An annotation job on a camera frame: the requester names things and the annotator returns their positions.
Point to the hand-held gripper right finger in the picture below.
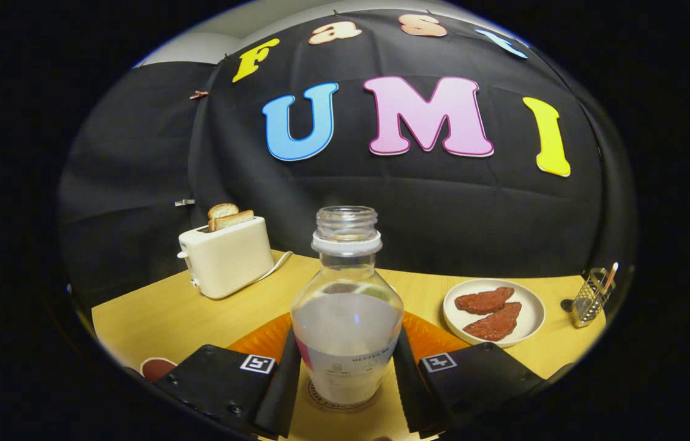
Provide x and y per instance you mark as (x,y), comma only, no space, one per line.
(479,383)

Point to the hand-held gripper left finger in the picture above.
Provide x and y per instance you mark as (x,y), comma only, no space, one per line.
(216,383)

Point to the round cork coaster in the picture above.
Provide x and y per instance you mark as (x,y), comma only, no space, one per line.
(314,395)

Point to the clear juice bottle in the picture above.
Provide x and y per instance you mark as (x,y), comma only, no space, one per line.
(344,331)

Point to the red meat patty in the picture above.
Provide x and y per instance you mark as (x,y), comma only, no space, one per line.
(484,300)
(494,323)

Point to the wooden table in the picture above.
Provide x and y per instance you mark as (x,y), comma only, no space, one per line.
(155,324)

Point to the white round plate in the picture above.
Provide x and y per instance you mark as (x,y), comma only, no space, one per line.
(531,315)

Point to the cream toaster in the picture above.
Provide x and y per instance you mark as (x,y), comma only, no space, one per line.
(228,260)

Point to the toast slice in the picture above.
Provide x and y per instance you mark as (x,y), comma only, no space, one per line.
(222,211)
(234,220)

